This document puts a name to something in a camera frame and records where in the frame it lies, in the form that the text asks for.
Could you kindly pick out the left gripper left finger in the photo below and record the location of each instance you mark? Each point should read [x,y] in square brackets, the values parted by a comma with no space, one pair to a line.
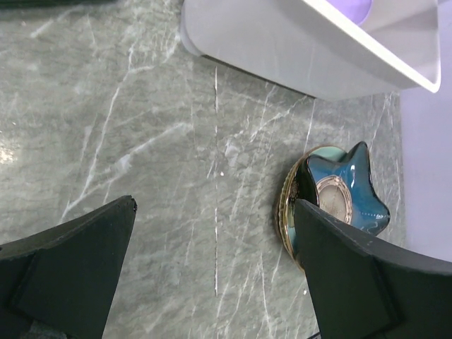
[66,277]

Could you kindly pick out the white plastic bin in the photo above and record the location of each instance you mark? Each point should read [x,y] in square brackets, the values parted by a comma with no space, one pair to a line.
[313,48]

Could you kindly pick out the blue star shaped dish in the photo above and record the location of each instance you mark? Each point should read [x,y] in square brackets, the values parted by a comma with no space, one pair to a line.
[340,184]

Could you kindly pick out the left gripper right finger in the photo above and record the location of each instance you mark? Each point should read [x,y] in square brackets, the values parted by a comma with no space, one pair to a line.
[364,287]

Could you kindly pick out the light green saucer plate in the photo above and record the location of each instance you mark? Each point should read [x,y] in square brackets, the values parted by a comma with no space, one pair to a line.
[289,190]

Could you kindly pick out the black plastic tray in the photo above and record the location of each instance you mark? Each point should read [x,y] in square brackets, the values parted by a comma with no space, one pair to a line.
[21,4]

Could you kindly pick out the purple plastic plate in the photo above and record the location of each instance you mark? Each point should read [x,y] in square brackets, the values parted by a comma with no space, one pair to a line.
[355,10]

